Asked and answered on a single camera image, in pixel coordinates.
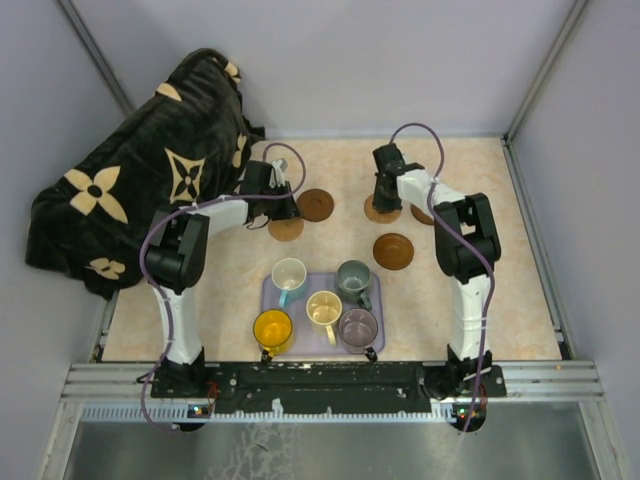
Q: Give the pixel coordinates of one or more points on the light woven coaster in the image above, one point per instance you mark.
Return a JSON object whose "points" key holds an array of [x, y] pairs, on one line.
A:
{"points": [[380, 218]]}

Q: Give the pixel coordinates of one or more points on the dark brown wooden coaster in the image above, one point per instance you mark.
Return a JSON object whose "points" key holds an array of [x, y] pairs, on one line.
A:
{"points": [[420, 216]]}

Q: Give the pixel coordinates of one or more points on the grey-green mug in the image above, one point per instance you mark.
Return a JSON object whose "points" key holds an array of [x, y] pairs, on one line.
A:
{"points": [[353, 282]]}

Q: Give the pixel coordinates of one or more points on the white and blue mug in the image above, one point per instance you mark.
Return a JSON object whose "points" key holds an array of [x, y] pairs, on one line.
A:
{"points": [[289, 276]]}

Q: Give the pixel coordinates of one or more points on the yellow mug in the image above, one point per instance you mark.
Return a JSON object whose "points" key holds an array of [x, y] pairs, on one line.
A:
{"points": [[274, 332]]}

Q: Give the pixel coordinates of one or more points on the purple mug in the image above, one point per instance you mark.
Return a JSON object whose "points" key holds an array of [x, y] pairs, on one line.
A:
{"points": [[357, 331]]}

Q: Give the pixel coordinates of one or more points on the dark brown round coaster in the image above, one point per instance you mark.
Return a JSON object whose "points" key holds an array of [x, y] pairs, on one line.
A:
{"points": [[315, 205]]}

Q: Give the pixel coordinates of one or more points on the grey aluminium frame rail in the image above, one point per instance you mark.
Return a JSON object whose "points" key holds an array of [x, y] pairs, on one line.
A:
{"points": [[569, 26]]}

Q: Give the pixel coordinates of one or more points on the cream mug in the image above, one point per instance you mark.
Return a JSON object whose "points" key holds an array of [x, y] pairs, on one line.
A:
{"points": [[324, 310]]}

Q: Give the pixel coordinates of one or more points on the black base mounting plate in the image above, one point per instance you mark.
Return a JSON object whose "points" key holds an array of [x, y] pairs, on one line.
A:
{"points": [[332, 387]]}

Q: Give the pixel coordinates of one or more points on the black floral blanket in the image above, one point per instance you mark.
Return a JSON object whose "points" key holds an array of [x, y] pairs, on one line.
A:
{"points": [[189, 143]]}

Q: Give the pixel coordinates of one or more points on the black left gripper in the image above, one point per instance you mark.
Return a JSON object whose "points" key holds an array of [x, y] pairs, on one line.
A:
{"points": [[289, 210]]}

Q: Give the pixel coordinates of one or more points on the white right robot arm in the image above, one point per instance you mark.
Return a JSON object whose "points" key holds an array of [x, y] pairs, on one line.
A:
{"points": [[467, 247]]}

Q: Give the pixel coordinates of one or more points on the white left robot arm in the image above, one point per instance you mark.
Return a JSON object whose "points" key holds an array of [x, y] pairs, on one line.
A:
{"points": [[173, 258]]}

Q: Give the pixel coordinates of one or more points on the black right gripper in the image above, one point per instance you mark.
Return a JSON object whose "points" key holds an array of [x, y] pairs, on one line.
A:
{"points": [[378, 204]]}

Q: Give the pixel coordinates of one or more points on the light wooden coaster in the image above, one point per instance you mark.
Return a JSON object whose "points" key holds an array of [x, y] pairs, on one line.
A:
{"points": [[286, 230]]}

